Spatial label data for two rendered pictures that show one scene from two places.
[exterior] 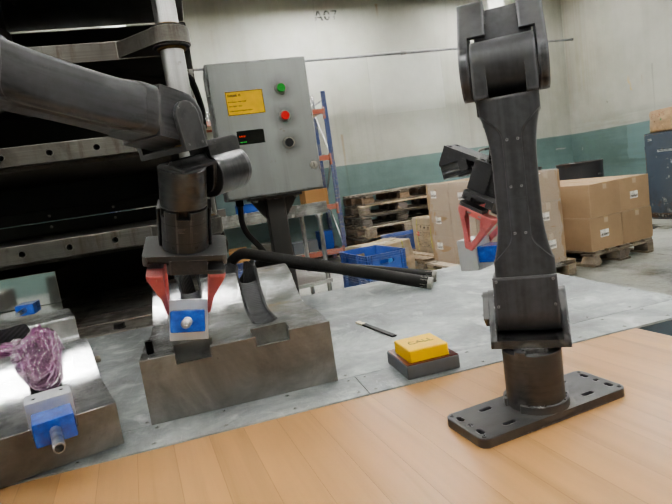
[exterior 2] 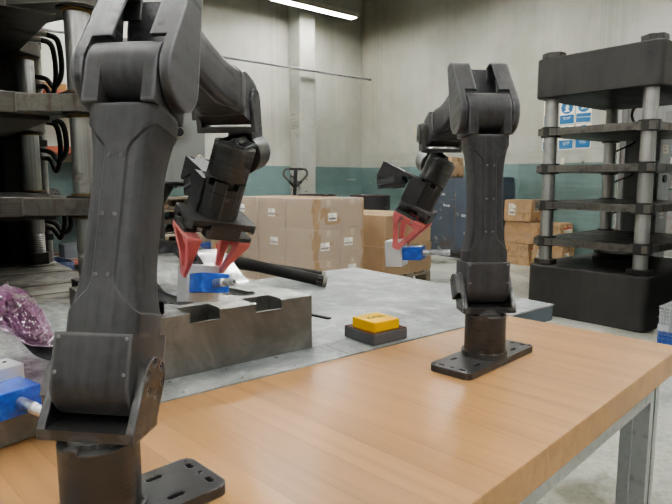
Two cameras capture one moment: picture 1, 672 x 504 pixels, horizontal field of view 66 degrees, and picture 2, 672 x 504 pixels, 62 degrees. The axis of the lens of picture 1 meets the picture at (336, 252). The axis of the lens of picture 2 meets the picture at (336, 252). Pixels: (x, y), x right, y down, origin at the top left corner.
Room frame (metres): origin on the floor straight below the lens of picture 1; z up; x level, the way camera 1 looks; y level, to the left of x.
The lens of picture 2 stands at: (-0.13, 0.37, 1.08)
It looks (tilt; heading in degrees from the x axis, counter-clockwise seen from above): 7 degrees down; 336
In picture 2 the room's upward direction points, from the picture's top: straight up
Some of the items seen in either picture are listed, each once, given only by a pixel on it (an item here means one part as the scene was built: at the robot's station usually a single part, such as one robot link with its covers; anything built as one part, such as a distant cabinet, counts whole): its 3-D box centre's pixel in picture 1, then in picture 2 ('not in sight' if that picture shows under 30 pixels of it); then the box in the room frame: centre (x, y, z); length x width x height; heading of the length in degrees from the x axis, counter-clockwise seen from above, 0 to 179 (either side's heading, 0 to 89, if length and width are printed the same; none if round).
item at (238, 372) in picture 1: (229, 317); (177, 294); (0.94, 0.21, 0.87); 0.50 x 0.26 x 0.14; 14
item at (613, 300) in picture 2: not in sight; (632, 185); (3.17, -3.83, 1.03); 1.54 x 0.94 x 2.06; 105
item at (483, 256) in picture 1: (500, 251); (418, 252); (0.87, -0.27, 0.93); 0.13 x 0.05 x 0.05; 45
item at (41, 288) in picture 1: (34, 296); not in sight; (1.58, 0.93, 0.87); 0.50 x 0.27 x 0.17; 14
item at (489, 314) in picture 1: (525, 317); (482, 293); (0.57, -0.20, 0.90); 0.09 x 0.06 x 0.06; 70
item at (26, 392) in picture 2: not in sight; (15, 400); (0.51, 0.44, 0.86); 0.13 x 0.05 x 0.05; 31
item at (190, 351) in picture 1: (195, 358); (198, 320); (0.70, 0.21, 0.87); 0.05 x 0.05 x 0.04; 14
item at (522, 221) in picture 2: not in sight; (537, 232); (5.33, -4.91, 0.42); 0.86 x 0.33 x 0.83; 15
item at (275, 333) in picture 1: (271, 341); (261, 310); (0.73, 0.11, 0.87); 0.05 x 0.05 x 0.04; 14
